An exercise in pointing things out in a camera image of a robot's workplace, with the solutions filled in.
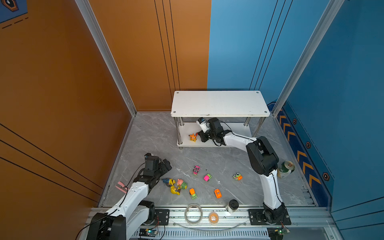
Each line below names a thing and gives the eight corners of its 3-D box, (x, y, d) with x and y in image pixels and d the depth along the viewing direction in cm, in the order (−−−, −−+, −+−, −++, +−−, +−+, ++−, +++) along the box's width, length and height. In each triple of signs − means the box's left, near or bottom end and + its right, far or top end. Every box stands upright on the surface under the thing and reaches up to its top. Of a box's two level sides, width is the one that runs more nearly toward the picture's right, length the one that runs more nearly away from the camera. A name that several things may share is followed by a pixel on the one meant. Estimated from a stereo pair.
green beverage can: (281, 181, 87) (290, 173, 78) (273, 174, 89) (281, 166, 81) (287, 173, 90) (296, 165, 81) (279, 167, 92) (287, 159, 84)
